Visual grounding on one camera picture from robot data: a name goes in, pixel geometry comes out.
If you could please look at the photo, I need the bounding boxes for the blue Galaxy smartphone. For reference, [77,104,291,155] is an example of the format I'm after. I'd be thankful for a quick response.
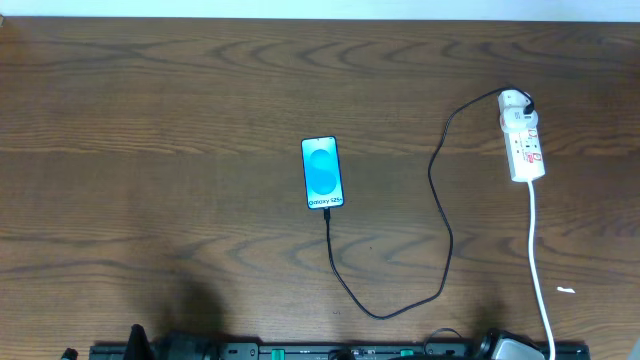
[301,136,344,210]

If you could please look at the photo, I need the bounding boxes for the black USB charging cable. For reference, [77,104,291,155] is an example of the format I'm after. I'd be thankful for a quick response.
[322,86,536,321]

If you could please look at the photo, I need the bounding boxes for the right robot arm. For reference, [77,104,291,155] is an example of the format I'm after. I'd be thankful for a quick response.
[474,328,545,360]

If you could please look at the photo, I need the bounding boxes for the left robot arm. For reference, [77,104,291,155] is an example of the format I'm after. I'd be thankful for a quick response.
[89,324,219,360]

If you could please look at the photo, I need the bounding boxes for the white charger plug adapter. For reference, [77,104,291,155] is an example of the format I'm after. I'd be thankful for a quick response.
[498,89,535,114]

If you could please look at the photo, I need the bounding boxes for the small white paper scrap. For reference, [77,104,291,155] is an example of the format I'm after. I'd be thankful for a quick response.
[556,286,576,294]

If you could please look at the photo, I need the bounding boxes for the white power strip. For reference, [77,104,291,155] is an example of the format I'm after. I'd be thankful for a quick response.
[500,107,546,183]

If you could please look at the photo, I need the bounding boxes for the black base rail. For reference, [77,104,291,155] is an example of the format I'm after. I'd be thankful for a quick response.
[89,341,591,360]

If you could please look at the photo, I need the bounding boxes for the white power strip cord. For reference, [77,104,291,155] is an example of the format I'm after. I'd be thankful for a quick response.
[526,180,557,360]

